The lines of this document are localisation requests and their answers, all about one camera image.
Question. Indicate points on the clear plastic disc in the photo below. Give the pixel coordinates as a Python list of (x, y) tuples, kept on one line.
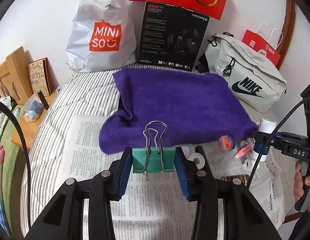
[(216, 156)]

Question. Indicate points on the clear plastic wrapped item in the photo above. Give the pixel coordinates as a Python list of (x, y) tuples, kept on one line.
[(33, 108)]

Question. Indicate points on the white blue tube bottle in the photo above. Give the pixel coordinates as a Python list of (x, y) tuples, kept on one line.
[(266, 127)]

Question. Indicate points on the grey Nike waist bag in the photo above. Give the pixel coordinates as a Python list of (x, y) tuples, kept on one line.
[(249, 74)]

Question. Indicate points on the person's hand on handle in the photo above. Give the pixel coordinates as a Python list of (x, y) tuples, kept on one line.
[(299, 182)]

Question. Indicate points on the newspaper sheet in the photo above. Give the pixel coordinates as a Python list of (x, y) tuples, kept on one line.
[(153, 206)]

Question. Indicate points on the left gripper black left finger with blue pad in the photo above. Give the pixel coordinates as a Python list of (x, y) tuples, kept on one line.
[(62, 218)]

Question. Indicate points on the white tape roll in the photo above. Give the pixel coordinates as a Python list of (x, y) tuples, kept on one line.
[(192, 155)]

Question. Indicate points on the black flat stick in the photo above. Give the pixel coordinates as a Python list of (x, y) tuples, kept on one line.
[(43, 100)]

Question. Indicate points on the wooden bedside furniture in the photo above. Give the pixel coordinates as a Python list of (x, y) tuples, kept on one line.
[(14, 81)]

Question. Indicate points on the pink blue round toy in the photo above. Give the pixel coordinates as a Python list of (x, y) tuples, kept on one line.
[(226, 143)]

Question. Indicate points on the teal binder clip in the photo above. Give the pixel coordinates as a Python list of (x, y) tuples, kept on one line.
[(154, 157)]

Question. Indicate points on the white charger plug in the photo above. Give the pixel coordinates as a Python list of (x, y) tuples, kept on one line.
[(248, 162)]

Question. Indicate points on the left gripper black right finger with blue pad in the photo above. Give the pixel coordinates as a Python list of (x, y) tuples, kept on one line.
[(224, 210)]

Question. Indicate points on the small dark gold-label bottle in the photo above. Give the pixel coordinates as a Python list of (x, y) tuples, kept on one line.
[(237, 179)]

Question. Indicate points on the small red paper bag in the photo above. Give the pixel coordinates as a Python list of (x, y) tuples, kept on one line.
[(261, 45)]

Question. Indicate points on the pink small marker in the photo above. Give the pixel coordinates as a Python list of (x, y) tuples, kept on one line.
[(242, 152)]

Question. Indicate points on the white Miniso plastic bag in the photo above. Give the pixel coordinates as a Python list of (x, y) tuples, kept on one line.
[(102, 36)]

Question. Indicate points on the black headset box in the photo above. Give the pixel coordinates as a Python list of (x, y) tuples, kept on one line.
[(171, 36)]

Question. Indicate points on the purple towel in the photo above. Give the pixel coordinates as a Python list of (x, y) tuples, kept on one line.
[(196, 109)]

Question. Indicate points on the brown wooden chair back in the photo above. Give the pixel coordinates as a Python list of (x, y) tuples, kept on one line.
[(287, 30)]

